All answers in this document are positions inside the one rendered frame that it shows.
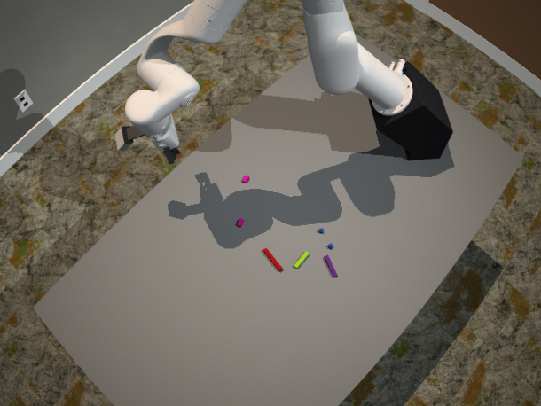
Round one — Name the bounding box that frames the lime green rod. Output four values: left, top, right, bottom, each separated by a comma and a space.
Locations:
294, 252, 309, 269

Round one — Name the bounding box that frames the purple rod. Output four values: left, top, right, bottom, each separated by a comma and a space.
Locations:
325, 255, 338, 277

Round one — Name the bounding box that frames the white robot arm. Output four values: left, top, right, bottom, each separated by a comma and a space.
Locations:
115, 0, 412, 151

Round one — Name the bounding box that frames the red rod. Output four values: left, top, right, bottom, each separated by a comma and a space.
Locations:
263, 248, 283, 272

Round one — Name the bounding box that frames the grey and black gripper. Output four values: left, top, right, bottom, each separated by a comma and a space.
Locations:
150, 113, 180, 165

